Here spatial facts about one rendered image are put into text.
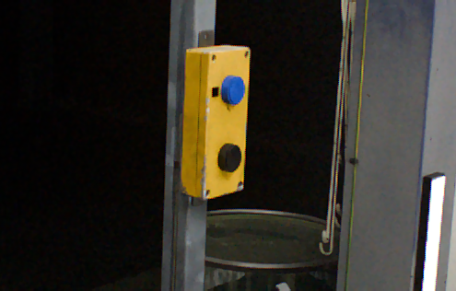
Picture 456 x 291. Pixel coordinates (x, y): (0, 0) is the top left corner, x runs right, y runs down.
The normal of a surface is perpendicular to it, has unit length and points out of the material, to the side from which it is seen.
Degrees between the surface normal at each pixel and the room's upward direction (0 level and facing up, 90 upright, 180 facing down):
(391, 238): 90
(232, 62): 90
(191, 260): 90
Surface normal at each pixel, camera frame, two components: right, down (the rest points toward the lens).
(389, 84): -0.60, 0.14
